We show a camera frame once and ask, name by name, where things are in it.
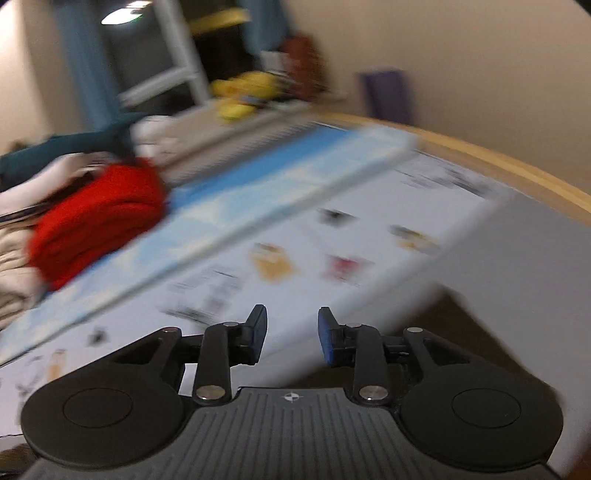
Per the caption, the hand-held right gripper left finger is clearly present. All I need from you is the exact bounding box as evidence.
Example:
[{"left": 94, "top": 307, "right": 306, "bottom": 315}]
[{"left": 113, "top": 305, "right": 269, "bottom": 407}]

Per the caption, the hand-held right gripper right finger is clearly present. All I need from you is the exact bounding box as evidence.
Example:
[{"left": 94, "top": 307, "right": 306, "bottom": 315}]
[{"left": 318, "top": 307, "right": 467, "bottom": 407}]

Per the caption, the deer printed bed sheet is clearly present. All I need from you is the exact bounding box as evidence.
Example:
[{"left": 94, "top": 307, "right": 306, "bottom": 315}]
[{"left": 0, "top": 148, "right": 515, "bottom": 437}]

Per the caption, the blue patterned blanket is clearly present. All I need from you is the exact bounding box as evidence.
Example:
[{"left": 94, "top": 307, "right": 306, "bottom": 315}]
[{"left": 0, "top": 124, "right": 423, "bottom": 367}]

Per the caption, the red folded quilt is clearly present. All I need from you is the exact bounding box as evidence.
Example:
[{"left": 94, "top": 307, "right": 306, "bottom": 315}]
[{"left": 28, "top": 157, "right": 169, "bottom": 292}]

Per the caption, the white seal plush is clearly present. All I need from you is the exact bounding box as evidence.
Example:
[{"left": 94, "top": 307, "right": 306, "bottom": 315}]
[{"left": 131, "top": 114, "right": 188, "bottom": 160}]

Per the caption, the yellow plush toy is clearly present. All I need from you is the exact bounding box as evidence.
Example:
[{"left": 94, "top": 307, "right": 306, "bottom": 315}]
[{"left": 210, "top": 70, "right": 280, "bottom": 121}]

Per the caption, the purple board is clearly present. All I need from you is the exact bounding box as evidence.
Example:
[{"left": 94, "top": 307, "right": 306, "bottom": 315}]
[{"left": 359, "top": 69, "right": 415, "bottom": 124}]

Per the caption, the teal shark plush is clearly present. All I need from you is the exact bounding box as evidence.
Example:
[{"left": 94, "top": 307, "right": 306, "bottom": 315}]
[{"left": 0, "top": 115, "right": 139, "bottom": 190}]

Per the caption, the dark red cushion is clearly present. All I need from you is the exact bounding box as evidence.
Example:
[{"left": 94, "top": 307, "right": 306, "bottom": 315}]
[{"left": 281, "top": 34, "right": 326, "bottom": 100}]

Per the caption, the blue curtain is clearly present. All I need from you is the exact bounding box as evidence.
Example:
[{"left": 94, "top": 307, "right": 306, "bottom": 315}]
[{"left": 54, "top": 0, "right": 122, "bottom": 136}]

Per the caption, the wooden bed frame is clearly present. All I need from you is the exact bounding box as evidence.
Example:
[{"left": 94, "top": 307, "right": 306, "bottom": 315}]
[{"left": 318, "top": 113, "right": 591, "bottom": 224}]

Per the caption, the white window frame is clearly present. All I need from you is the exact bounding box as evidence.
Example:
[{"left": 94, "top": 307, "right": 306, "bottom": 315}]
[{"left": 117, "top": 0, "right": 214, "bottom": 110}]

